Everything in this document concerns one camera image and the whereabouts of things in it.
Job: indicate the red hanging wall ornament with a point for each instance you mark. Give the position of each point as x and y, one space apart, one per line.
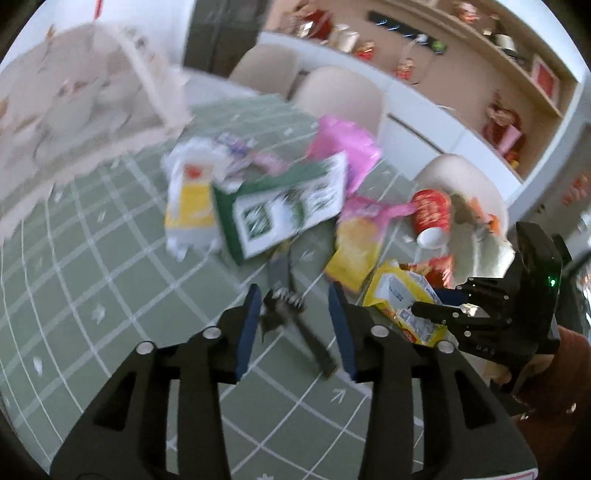
99 7

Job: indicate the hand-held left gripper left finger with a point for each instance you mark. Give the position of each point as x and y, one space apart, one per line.
249 332

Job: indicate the green checked tablecloth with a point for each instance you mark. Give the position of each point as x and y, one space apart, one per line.
115 286

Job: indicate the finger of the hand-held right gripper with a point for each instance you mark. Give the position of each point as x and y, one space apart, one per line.
450 295
438 313

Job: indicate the pink tube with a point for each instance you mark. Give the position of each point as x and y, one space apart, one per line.
511 138

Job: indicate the yellow white snack bag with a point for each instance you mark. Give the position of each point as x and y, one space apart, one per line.
191 203

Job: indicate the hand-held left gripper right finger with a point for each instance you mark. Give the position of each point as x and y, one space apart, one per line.
344 337

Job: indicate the pink plastic bag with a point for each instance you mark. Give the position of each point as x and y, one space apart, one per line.
346 143

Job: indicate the red snack wrapper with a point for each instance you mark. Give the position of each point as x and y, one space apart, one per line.
436 267

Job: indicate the white round jar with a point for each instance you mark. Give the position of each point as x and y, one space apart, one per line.
344 38

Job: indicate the red patterned paper cup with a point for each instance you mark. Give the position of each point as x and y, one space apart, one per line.
431 212

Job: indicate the red framed box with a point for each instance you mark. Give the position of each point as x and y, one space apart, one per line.
545 76

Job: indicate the yellow printed packet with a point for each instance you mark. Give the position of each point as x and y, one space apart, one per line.
401 295

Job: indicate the small red figurine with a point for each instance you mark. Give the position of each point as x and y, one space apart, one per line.
406 70
365 50

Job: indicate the green white carton box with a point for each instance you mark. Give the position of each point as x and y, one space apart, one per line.
277 207

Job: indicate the purple white crumpled wrapper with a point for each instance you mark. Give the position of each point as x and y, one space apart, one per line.
244 152

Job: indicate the person's right forearm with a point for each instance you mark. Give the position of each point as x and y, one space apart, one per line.
563 397

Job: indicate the beige upholstered chair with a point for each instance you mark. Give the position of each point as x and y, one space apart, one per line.
265 69
455 173
341 99

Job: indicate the black power strip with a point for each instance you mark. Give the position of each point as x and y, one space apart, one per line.
401 26

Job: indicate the black wrapper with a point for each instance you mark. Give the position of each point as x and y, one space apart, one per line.
288 300

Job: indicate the bin with pale plastic liner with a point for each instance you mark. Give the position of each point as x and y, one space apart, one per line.
480 235

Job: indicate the dark grey tall cabinet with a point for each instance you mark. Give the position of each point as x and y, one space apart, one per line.
221 32

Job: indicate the pink yellow snack packet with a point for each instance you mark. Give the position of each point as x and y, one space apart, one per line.
358 244

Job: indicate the white low cabinet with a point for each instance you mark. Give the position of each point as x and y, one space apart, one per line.
415 115

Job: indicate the wooden wall shelf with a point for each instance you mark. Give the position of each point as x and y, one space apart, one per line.
461 60

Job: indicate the large red doll ornament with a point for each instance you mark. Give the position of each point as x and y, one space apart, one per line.
501 122

